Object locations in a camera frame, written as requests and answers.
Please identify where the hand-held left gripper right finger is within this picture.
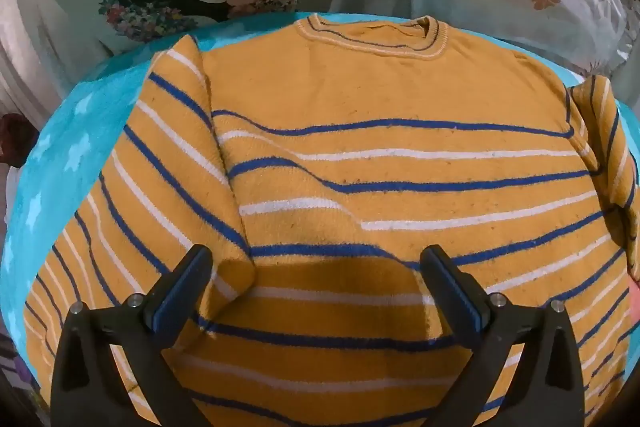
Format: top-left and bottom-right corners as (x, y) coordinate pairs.
(419, 244), (587, 427)

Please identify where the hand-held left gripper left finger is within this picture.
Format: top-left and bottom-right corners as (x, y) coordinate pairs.
(50, 244), (215, 427)

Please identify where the yellow striped sweater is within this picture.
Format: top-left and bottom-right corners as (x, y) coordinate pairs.
(24, 13), (638, 427)

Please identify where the turquoise printed blanket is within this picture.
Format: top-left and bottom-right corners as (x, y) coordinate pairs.
(0, 11), (640, 427)

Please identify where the dark red object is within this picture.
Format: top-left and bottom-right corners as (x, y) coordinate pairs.
(0, 113), (35, 168)

